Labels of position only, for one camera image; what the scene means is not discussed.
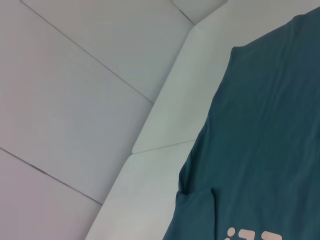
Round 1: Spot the teal T-shirt pink FREE print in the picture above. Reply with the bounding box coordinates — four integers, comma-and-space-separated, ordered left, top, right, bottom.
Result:
162, 6, 320, 240

